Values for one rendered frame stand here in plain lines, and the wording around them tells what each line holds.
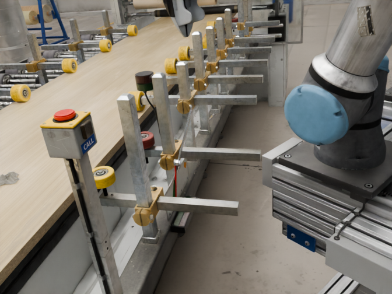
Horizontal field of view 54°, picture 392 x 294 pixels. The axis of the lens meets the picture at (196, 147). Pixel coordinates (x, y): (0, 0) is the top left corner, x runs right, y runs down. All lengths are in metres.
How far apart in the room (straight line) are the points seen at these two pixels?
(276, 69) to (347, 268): 3.10
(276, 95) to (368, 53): 3.25
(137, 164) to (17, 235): 0.34
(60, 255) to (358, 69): 0.89
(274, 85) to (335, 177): 3.06
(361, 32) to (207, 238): 1.79
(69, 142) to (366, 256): 0.59
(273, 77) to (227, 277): 2.28
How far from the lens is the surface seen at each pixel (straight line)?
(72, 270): 1.24
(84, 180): 0.81
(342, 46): 0.67
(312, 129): 0.71
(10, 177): 1.31
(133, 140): 1.03
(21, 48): 5.30
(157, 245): 1.21
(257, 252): 2.18
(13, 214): 1.15
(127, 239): 1.38
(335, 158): 0.87
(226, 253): 2.18
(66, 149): 0.76
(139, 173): 1.08
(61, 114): 0.76
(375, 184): 0.84
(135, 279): 1.12
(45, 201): 1.16
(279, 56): 3.78
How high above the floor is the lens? 1.49
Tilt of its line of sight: 27 degrees down
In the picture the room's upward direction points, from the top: 6 degrees counter-clockwise
